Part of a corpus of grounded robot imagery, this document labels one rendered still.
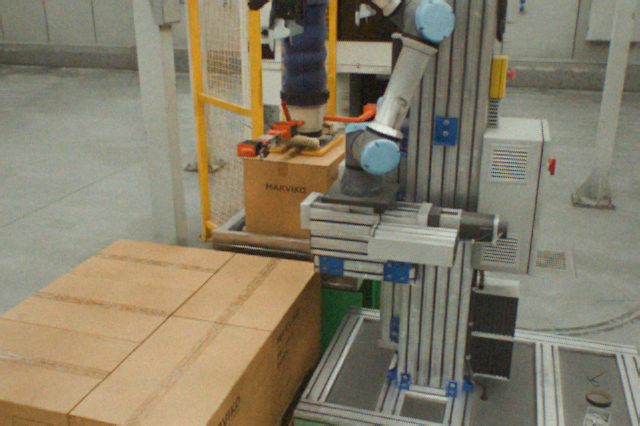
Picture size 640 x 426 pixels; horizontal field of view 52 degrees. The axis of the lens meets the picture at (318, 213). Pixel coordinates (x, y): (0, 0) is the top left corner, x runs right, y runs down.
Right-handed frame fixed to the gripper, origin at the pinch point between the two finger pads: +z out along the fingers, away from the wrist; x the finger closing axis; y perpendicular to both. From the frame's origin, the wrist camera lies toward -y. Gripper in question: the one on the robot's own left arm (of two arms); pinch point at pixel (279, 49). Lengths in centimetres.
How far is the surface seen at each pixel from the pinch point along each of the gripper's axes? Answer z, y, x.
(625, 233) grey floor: 152, 150, 295
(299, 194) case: 71, -22, 81
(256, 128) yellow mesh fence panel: 60, -69, 151
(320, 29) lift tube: 3, -20, 108
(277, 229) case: 89, -33, 82
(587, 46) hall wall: 85, 168, 956
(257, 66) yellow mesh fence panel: 26, -68, 152
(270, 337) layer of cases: 99, -8, 7
